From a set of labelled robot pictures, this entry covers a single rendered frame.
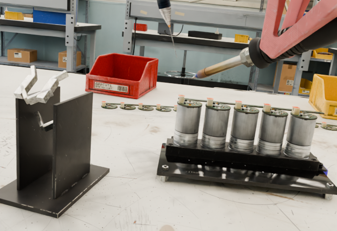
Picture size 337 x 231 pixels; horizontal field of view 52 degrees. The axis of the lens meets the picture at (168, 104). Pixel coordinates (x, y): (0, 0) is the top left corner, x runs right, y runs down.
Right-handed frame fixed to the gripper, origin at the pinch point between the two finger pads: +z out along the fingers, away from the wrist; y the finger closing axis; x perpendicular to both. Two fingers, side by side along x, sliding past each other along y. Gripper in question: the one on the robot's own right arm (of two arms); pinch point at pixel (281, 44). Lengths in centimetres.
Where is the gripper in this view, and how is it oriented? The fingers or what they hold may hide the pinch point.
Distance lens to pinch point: 27.4
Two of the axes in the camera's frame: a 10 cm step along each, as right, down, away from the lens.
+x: 5.4, 6.8, -4.9
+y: -7.4, 1.0, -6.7
